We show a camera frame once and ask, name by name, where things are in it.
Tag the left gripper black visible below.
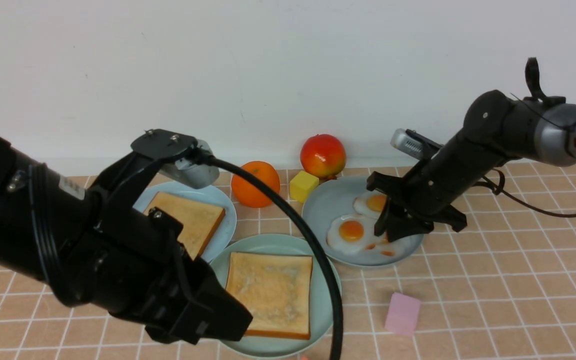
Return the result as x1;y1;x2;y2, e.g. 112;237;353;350
87;129;253;345

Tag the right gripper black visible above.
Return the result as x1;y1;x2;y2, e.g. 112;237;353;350
366;133;499;243

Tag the toast slice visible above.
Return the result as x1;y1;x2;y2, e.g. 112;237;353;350
226;251;314;340
143;192;226;259

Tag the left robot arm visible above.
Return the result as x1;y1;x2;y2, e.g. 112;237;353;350
0;136;345;359

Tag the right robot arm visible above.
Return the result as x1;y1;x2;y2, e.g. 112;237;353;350
366;57;576;242

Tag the grey-blue right plate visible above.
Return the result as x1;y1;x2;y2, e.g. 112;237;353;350
301;175;425;269

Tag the pink cube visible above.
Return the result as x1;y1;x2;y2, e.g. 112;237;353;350
384;292;422;337

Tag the red yellow apple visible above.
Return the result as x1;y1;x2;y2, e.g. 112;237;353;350
299;134;346;181

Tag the yellow cube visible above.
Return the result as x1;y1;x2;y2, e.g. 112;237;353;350
288;170;320;204

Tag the light blue left plate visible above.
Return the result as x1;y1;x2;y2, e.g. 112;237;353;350
134;181;237;262

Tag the orange fruit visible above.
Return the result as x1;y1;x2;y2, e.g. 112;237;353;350
231;160;281;209

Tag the mint green centre plate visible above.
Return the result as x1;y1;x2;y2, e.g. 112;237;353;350
210;234;334;360

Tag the checkered tan tablecloth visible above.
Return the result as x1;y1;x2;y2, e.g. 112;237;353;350
0;187;576;360

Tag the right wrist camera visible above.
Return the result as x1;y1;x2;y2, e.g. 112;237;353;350
390;129;442;161

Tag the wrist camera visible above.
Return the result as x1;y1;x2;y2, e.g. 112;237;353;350
158;158;220;189
390;129;442;161

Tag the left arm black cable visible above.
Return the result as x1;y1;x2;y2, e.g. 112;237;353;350
195;150;345;360

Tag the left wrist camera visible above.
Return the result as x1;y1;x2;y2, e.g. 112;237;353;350
158;158;220;189

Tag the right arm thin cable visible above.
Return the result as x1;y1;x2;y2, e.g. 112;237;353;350
473;95;576;219

